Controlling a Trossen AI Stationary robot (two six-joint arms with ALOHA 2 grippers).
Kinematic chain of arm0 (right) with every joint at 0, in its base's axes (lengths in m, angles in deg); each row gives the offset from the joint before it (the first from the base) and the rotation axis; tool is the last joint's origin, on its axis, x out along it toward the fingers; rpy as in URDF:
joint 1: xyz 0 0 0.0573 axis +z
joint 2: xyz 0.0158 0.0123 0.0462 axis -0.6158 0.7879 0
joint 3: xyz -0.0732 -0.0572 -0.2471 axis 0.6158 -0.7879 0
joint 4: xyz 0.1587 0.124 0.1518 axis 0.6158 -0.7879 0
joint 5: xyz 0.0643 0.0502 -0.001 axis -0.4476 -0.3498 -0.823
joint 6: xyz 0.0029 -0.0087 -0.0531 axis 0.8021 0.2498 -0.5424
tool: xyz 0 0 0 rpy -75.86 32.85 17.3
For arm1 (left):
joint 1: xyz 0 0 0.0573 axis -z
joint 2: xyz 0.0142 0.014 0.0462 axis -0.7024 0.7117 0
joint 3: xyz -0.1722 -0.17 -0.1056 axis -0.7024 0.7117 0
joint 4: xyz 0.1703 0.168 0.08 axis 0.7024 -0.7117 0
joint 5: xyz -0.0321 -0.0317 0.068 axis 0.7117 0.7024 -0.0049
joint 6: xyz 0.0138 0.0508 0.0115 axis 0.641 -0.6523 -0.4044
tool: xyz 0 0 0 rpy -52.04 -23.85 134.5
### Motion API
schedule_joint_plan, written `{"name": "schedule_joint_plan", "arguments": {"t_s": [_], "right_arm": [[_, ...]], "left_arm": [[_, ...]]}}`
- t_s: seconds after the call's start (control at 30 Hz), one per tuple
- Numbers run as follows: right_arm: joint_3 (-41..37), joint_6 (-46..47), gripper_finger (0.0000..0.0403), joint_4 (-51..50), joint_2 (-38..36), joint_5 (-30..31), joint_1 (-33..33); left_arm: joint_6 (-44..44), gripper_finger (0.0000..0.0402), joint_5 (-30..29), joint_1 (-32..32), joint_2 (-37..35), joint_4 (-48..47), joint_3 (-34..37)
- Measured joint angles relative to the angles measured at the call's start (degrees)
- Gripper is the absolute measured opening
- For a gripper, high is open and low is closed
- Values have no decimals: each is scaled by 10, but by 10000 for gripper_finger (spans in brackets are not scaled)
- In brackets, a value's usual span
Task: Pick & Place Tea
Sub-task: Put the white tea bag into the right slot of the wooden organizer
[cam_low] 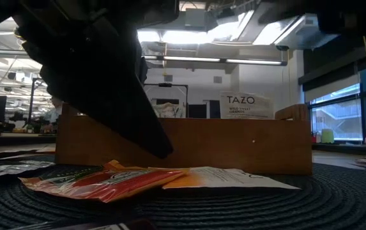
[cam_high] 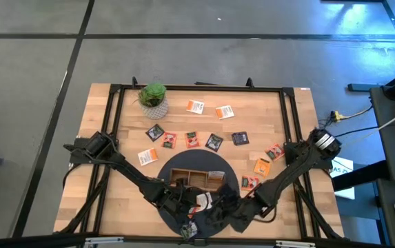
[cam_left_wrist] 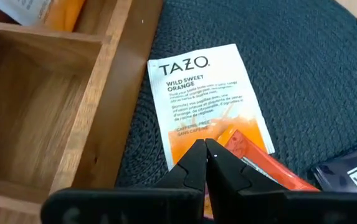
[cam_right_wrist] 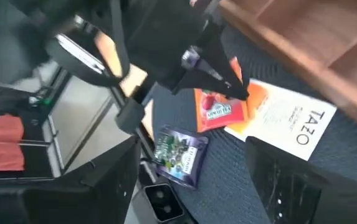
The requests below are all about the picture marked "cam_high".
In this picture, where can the silver metal bracket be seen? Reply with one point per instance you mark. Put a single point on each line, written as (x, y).
(104, 240)
(295, 244)

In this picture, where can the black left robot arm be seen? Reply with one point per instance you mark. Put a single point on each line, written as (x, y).
(131, 170)

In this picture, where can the succulent in patterned white pot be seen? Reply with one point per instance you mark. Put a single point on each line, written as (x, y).
(153, 94)

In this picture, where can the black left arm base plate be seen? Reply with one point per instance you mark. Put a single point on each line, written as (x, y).
(76, 158)

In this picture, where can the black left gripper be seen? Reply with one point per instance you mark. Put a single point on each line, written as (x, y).
(178, 206)

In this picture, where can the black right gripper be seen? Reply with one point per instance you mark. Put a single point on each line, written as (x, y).
(247, 210)

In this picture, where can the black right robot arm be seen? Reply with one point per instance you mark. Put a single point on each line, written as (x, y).
(286, 175)

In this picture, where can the black diagonal beam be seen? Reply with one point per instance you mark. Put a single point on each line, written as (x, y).
(359, 176)

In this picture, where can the dark teal floor bar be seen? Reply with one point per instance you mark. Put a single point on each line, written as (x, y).
(362, 87)

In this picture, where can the white printed sign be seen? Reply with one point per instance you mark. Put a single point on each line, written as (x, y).
(343, 165)

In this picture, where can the wooden three-compartment tray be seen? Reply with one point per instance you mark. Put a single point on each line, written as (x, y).
(197, 177)

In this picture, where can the black metal table frame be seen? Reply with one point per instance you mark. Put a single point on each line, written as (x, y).
(183, 87)

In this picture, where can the white orange Tazo tea packet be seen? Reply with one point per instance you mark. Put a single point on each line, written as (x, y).
(148, 156)
(224, 112)
(195, 106)
(204, 200)
(216, 175)

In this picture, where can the black green tea packet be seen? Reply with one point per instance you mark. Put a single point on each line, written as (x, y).
(155, 132)
(214, 142)
(188, 230)

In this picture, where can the round dark woven placemat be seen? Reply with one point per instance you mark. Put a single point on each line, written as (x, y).
(197, 158)

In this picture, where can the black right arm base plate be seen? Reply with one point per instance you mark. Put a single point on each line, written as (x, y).
(324, 164)

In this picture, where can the purple tea packet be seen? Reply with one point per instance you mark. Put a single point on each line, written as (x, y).
(240, 138)

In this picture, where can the black aluminium crossbar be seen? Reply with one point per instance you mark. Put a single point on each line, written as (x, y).
(45, 239)

